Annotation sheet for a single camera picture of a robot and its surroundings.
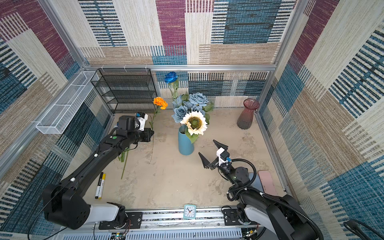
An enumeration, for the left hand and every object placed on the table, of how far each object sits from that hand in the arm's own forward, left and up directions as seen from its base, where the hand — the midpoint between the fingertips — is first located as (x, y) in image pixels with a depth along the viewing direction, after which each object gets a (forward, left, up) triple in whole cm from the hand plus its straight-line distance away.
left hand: (153, 129), depth 82 cm
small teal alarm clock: (-36, -19, -20) cm, 45 cm away
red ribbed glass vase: (+17, -57, -13) cm, 60 cm away
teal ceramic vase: (-3, -17, -13) cm, 21 cm away
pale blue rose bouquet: (+7, -18, +13) cm, 23 cm away
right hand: (-12, -28, +1) cm, 30 cm away
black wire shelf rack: (+39, +26, -4) cm, 47 cm away
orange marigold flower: (+7, -5, +13) cm, 16 cm away
